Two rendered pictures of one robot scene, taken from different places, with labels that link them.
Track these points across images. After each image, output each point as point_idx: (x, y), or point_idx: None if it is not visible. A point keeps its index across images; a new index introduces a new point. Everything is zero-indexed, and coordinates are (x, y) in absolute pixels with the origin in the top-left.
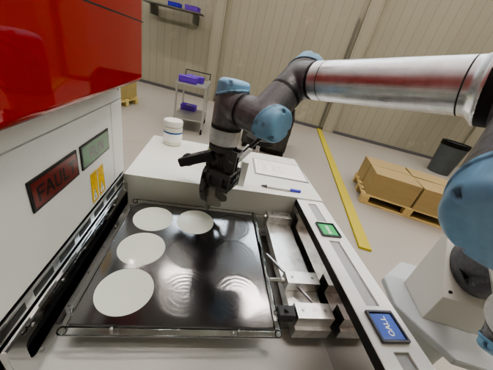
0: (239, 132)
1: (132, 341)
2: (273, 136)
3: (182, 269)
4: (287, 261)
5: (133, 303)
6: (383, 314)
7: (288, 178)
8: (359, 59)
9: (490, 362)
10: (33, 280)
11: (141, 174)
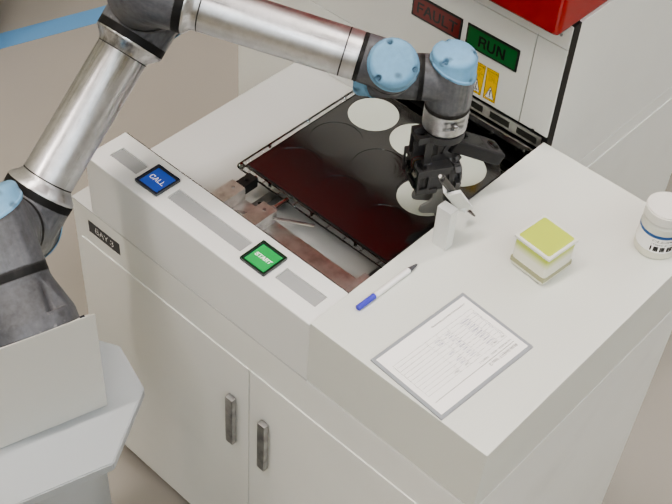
0: (425, 108)
1: None
2: None
3: (360, 150)
4: (286, 246)
5: (356, 112)
6: (162, 187)
7: (410, 336)
8: (309, 14)
9: None
10: None
11: (533, 155)
